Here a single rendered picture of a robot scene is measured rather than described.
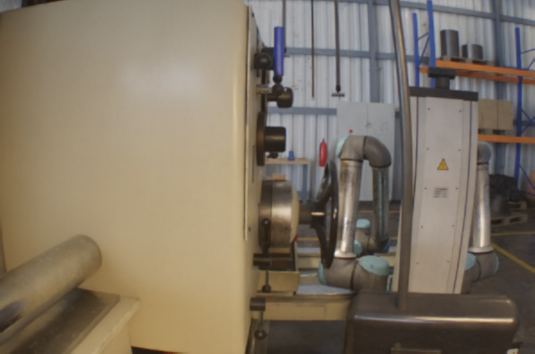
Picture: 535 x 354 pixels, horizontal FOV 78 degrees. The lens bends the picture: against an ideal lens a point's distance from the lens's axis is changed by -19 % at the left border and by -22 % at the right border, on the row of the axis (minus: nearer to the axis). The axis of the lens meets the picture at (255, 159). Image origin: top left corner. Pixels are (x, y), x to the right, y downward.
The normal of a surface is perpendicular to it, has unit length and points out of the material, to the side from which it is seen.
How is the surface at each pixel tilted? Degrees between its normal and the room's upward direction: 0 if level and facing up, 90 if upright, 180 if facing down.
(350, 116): 90
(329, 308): 90
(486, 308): 20
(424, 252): 90
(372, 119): 90
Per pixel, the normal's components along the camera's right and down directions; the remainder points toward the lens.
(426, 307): -0.10, -0.91
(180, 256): -0.07, 0.08
